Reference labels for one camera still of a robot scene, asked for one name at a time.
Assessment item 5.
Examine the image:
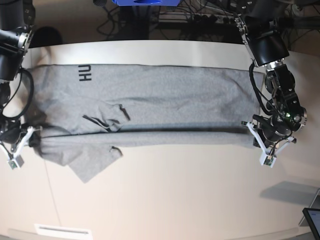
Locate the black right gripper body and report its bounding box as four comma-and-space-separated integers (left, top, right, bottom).
0, 122, 27, 145

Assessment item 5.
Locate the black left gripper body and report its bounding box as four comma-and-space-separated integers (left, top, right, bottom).
253, 114, 298, 142

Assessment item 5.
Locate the grey T-shirt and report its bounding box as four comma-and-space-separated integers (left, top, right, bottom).
26, 64, 260, 183

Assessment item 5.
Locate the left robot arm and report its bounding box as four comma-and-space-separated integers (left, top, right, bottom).
234, 0, 307, 150

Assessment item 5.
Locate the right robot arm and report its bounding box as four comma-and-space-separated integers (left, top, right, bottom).
0, 0, 36, 146

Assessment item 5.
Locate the tablet screen corner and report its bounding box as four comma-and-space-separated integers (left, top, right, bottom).
302, 208, 320, 240

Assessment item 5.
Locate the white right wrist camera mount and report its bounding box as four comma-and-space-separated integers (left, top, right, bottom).
0, 125, 43, 170

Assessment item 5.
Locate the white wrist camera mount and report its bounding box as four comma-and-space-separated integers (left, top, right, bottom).
0, 125, 43, 170
241, 121, 297, 168

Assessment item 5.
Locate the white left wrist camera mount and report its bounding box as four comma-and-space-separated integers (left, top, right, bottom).
241, 121, 297, 168

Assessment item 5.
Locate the blue plastic mount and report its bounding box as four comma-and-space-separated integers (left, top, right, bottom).
112, 0, 180, 7

